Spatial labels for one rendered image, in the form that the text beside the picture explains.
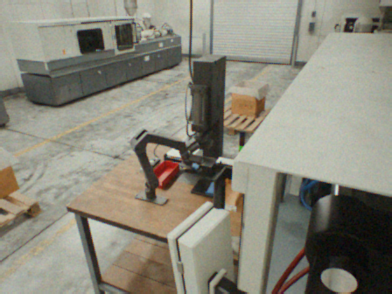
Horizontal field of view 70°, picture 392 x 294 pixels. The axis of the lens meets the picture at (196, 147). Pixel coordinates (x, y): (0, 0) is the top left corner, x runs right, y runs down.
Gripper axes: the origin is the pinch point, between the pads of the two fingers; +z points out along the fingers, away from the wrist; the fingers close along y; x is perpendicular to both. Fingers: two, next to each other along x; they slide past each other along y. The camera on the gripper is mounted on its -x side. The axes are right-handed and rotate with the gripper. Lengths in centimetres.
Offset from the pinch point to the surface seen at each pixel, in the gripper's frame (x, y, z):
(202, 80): -1, 42, -36
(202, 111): -4.5, 26.5, -26.0
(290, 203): -64, -10, -4
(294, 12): 23, 831, 424
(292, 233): -68, -30, -16
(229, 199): -30.4, -13.8, 2.7
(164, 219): -2.0, -39.8, -11.7
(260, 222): -58, -56, -99
